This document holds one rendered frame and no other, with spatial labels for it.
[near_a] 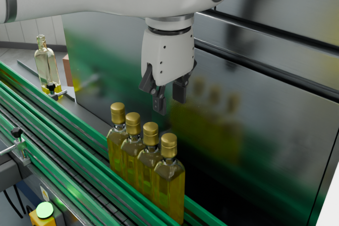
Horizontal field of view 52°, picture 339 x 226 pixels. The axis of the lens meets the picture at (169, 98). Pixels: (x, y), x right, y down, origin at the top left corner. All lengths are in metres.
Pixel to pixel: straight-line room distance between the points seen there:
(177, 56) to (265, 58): 0.17
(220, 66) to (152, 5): 0.31
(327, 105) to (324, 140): 0.07
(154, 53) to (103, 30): 0.49
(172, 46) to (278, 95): 0.22
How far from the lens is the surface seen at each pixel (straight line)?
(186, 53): 0.64
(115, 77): 1.11
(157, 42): 0.59
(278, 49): 0.66
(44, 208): 1.08
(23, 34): 4.54
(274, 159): 0.77
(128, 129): 0.83
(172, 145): 0.75
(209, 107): 0.81
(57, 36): 4.34
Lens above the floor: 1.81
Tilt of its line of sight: 33 degrees down
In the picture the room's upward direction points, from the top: straight up
